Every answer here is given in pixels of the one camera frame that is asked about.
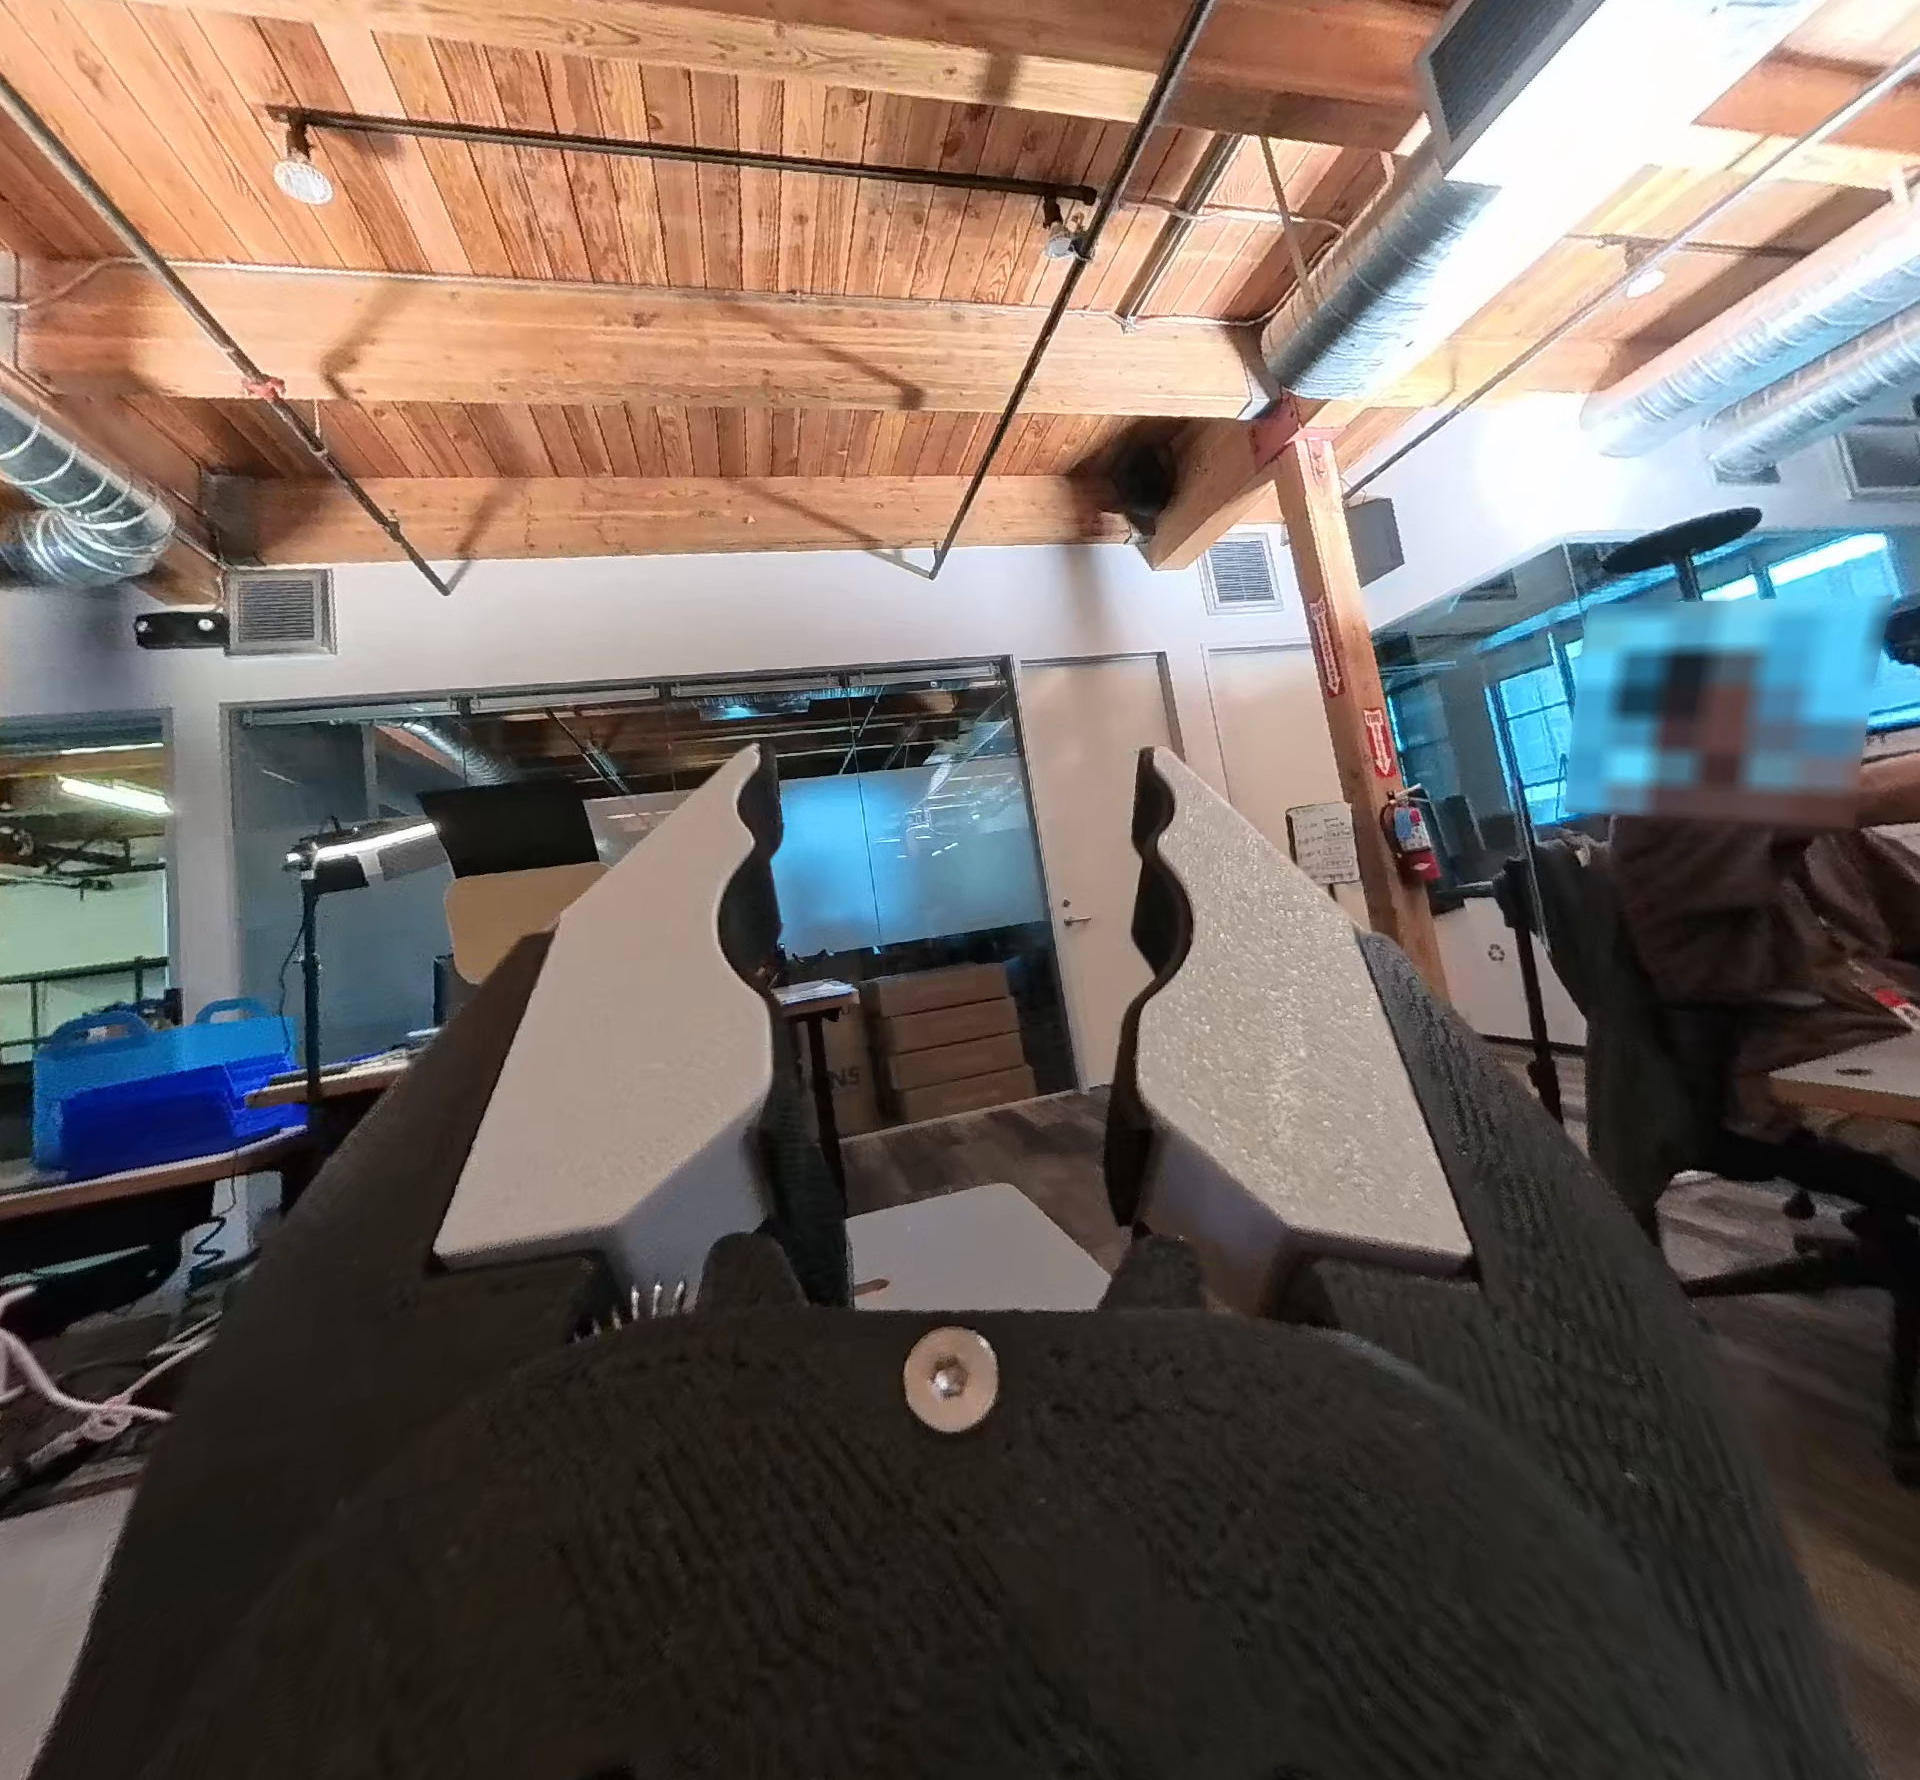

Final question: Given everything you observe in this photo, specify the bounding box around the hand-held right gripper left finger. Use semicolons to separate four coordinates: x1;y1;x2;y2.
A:
431;743;854;1312

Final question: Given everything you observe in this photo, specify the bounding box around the silver air duct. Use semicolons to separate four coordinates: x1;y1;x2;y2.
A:
0;391;177;590

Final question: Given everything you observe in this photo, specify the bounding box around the cardboard box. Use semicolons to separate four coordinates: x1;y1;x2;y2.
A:
876;1006;1022;1057
877;1048;1029;1095
860;965;1015;1019

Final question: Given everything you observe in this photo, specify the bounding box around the black tripod stand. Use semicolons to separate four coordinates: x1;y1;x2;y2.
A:
1490;858;1569;1122

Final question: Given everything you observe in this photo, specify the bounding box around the white door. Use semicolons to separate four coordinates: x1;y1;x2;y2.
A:
1207;642;1325;853
1022;653;1188;1095

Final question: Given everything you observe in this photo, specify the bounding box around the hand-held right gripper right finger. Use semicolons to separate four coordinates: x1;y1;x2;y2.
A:
1104;743;1474;1303

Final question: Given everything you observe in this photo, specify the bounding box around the silver flexible duct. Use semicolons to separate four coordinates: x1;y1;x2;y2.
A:
1581;206;1920;457
1261;180;1502;406
1711;346;1920;476

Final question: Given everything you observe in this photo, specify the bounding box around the wooden post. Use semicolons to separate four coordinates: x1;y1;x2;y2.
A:
1273;437;1449;995

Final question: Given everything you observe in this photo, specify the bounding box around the glass wall panel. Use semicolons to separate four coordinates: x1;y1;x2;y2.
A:
224;660;1035;1061

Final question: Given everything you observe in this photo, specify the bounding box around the black office chair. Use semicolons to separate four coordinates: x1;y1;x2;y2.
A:
1500;835;1920;1302

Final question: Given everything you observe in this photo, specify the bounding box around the wooden desk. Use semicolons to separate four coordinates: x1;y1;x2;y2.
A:
0;1052;444;1220
1772;1029;1920;1125

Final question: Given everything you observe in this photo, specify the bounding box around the studio light on stand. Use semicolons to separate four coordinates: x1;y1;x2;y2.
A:
287;820;441;1105

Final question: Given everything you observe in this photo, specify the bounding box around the black ceiling pipe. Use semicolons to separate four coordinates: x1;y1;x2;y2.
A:
930;0;1292;581
0;70;454;602

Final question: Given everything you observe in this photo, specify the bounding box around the blue plastic crate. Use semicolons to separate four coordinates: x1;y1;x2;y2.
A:
30;997;310;1181

